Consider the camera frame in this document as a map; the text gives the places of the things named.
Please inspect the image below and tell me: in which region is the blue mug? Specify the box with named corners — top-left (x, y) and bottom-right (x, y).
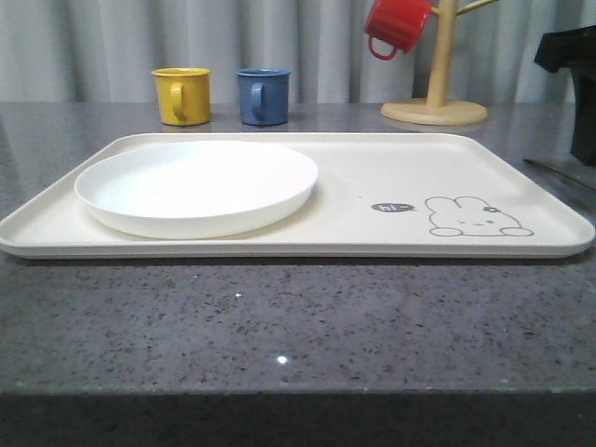
top-left (237, 68), bottom-right (291, 126)

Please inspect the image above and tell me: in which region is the cream tray with bunny print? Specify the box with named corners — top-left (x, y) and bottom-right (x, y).
top-left (1, 133), bottom-right (595, 259)

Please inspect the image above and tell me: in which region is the yellow mug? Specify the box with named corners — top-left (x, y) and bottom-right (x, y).
top-left (152, 67), bottom-right (211, 127)

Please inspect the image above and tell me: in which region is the grey curtain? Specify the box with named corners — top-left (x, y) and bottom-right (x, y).
top-left (1, 1), bottom-right (595, 105)

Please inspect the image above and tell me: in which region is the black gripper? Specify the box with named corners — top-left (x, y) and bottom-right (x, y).
top-left (535, 26), bottom-right (595, 166)

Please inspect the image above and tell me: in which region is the white round plate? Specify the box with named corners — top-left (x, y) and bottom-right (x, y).
top-left (74, 141), bottom-right (318, 239)

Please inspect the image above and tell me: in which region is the wooden mug tree stand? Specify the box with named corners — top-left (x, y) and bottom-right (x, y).
top-left (380, 0), bottom-right (493, 126)

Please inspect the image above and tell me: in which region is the red mug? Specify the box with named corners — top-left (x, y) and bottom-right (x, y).
top-left (364, 0), bottom-right (432, 61)

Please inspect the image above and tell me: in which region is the silver fork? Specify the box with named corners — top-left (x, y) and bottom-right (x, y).
top-left (522, 157), bottom-right (595, 191)

